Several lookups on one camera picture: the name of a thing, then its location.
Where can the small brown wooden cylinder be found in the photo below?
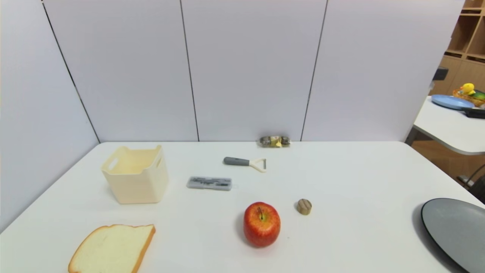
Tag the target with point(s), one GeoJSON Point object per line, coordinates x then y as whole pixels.
{"type": "Point", "coordinates": [304, 206]}

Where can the cream plastic storage box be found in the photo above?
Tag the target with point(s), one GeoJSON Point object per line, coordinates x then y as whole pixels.
{"type": "Point", "coordinates": [136, 187]}

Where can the black box on partition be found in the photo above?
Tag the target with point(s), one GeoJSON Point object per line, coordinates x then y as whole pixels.
{"type": "Point", "coordinates": [440, 73]}

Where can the black flat object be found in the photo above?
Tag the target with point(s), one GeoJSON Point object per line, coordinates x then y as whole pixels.
{"type": "Point", "coordinates": [475, 112]}

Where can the wrapped candy packet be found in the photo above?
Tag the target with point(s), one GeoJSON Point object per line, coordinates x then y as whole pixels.
{"type": "Point", "coordinates": [274, 141]}

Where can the grey rectangular case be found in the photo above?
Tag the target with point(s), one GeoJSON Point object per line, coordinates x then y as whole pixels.
{"type": "Point", "coordinates": [209, 183]}

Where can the red apple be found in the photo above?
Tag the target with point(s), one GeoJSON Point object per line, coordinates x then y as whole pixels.
{"type": "Point", "coordinates": [262, 225]}

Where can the white bread slice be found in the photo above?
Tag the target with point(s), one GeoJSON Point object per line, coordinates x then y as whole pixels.
{"type": "Point", "coordinates": [111, 250]}

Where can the white side table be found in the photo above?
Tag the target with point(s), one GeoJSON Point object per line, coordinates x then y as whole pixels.
{"type": "Point", "coordinates": [447, 129]}

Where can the light blue plate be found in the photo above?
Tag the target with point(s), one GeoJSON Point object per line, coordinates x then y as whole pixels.
{"type": "Point", "coordinates": [451, 102]}

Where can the yellow duck toy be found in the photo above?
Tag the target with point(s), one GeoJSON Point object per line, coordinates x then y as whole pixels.
{"type": "Point", "coordinates": [468, 88]}

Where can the wicker basket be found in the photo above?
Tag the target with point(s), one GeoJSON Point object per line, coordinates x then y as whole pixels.
{"type": "Point", "coordinates": [471, 99]}

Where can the dark grey round plate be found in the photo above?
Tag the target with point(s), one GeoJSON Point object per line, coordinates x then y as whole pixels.
{"type": "Point", "coordinates": [458, 231]}

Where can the wooden shelf cabinet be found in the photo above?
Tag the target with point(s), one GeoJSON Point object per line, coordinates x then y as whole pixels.
{"type": "Point", "coordinates": [464, 45]}

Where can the black chair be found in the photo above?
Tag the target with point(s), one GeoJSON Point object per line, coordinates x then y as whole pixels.
{"type": "Point", "coordinates": [478, 186]}

